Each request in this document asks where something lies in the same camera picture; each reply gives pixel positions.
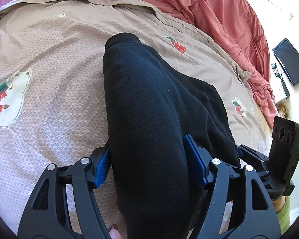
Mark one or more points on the right hand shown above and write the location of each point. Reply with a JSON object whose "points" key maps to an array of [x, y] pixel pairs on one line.
{"points": [[279, 203]]}

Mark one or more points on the black flat screen monitor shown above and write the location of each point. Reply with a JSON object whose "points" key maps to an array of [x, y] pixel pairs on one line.
{"points": [[288, 57]]}

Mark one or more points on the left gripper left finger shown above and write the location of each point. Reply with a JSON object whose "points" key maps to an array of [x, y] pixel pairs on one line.
{"points": [[101, 163]]}

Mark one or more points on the black camera box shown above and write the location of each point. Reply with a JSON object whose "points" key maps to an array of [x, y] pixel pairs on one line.
{"points": [[284, 150]]}

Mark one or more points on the left hand red nails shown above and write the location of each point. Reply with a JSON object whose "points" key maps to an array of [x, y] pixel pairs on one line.
{"points": [[113, 232]]}

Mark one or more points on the black orange small garment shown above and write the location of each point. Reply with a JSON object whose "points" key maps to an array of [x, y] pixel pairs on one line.
{"points": [[150, 108]]}

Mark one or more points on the lime green sleeve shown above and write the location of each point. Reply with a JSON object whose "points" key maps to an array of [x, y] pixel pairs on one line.
{"points": [[284, 215]]}

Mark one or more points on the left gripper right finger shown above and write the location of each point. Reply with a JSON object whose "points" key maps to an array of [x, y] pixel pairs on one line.
{"points": [[198, 159]]}

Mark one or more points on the beige strawberry print bedsheet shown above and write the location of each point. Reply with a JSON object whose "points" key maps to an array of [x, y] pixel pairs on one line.
{"points": [[52, 101]]}

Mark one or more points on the terracotta red duvet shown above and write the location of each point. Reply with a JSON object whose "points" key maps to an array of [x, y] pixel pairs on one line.
{"points": [[234, 26]]}

